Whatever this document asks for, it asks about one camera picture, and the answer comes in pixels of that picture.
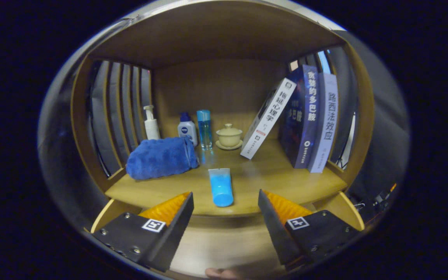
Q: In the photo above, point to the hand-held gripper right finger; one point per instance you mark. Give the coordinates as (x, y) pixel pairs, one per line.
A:
(276, 229)

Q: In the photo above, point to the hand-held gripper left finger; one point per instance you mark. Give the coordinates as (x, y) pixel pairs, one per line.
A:
(173, 237)

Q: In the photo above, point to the wooden drawer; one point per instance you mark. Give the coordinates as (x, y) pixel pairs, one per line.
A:
(228, 249)

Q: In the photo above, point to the blue squeeze tube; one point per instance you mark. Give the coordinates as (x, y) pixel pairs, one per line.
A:
(221, 188)

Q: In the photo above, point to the wooden countertop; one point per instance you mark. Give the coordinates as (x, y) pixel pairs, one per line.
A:
(266, 182)

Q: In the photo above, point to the wooden cabinet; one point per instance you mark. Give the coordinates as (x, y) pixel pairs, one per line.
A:
(216, 35)

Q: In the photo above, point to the blue rolled towel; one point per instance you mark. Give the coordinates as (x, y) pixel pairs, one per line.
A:
(158, 157)

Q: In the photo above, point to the beige lidded tea cup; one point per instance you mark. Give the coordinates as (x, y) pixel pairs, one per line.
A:
(229, 137)

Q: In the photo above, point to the dark equipment with orange tip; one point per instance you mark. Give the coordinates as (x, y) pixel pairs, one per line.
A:
(377, 202)

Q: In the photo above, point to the white bottle with blue cap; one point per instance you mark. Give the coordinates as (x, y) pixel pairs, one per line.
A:
(187, 130)

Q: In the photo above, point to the white pump bottle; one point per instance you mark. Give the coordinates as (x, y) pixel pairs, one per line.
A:
(152, 130)

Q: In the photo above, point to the white book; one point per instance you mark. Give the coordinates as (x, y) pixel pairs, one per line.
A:
(268, 118)

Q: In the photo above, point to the clear blue bottle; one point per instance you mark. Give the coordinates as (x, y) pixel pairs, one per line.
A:
(204, 130)

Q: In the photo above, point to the light purple book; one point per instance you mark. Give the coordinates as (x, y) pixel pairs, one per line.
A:
(325, 124)

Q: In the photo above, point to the dark blue book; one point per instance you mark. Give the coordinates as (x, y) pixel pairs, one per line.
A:
(305, 116)

